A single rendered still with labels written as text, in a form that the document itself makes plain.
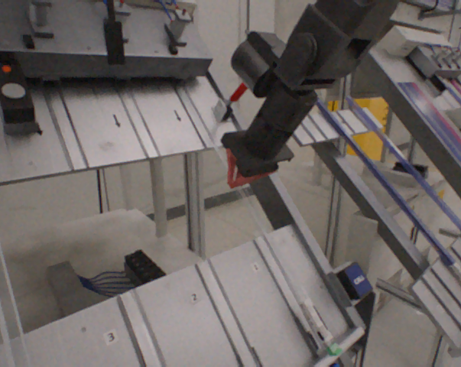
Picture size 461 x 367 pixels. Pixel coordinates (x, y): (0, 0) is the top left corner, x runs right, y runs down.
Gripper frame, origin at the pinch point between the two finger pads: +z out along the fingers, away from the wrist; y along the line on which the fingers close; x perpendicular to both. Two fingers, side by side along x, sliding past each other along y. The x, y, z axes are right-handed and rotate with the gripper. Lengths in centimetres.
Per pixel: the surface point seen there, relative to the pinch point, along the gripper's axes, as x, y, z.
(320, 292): 21.7, -5.9, 3.8
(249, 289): 16.0, 6.1, 3.2
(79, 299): -1.4, 23.0, 35.3
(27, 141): -13.8, 27.2, 0.0
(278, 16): -83, -86, 12
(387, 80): -23, -85, -1
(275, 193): 3.5, -7.9, 1.5
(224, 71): -150, -134, 93
